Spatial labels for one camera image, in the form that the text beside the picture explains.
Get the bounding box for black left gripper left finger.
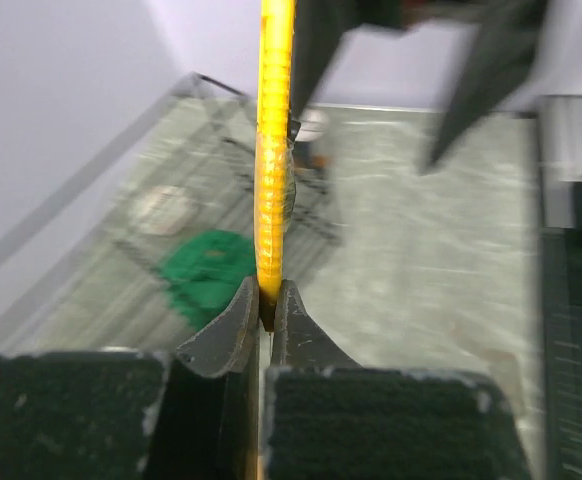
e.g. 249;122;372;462
163;277;260;479

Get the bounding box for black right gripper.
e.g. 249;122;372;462
290;0;582;174

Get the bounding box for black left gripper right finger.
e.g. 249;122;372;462
268;280;362;373

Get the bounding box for yellow utility knife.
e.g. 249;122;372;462
254;0;296;332

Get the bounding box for green lid jar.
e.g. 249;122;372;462
158;230;256;331

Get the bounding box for silver top tin can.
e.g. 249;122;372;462
293;107;332;178

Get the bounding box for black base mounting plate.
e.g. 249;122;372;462
538;94;582;480

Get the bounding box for black wire basket rack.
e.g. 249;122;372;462
109;73;342;283

